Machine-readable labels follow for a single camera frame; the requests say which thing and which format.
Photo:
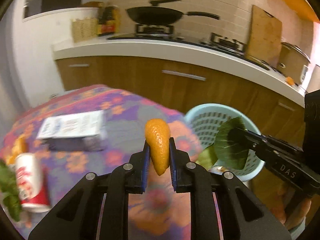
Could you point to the black gas stove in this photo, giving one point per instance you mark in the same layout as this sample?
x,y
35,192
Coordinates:
x,y
190,42

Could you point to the beige cooking pot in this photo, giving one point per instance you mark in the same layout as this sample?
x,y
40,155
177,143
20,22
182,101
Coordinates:
x,y
292,62

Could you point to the wooden cutting board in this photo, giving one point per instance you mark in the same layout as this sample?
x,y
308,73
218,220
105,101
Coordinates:
x,y
265,35

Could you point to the person's right hand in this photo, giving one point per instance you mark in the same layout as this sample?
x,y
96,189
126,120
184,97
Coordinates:
x,y
282,202

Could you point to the orange fruit piece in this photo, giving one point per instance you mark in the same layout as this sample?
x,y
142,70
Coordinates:
x,y
290,80

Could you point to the small orange peel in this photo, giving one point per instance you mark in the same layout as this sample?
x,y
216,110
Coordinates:
x,y
16,150

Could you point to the black wok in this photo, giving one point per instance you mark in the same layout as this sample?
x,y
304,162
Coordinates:
x,y
155,15

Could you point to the yellow utensil basket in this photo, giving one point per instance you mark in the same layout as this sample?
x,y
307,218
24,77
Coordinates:
x,y
85,30

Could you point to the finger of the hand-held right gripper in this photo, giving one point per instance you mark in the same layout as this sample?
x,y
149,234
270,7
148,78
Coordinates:
x,y
265,138
265,152

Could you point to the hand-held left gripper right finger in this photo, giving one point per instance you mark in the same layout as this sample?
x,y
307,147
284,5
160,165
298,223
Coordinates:
x,y
173,166

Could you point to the white and blue carton box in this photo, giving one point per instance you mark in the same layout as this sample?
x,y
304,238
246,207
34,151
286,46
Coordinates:
x,y
72,130

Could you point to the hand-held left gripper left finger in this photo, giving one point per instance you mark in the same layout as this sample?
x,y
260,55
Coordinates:
x,y
146,166

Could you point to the red and white paper cup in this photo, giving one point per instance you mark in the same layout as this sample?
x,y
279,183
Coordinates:
x,y
31,182

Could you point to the orange peel piece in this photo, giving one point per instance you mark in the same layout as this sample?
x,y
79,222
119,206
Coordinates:
x,y
157,142

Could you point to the floral printed cloth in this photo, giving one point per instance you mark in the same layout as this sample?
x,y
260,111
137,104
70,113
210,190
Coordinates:
x,y
120,110

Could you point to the light blue plastic basket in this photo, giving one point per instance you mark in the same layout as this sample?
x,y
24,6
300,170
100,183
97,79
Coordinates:
x,y
202,120

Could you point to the small dark sauce bottle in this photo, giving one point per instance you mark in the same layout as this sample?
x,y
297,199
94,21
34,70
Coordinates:
x,y
102,25

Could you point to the pale green vegetable leaf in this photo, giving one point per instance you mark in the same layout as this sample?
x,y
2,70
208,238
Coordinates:
x,y
207,157

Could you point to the large dark sauce bottle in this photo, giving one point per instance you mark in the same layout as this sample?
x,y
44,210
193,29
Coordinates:
x,y
110,20

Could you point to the yellow oil bottle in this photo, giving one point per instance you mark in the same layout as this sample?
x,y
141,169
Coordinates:
x,y
117,17

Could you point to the dark green vegetable leaf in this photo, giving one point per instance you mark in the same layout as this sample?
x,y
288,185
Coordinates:
x,y
10,190

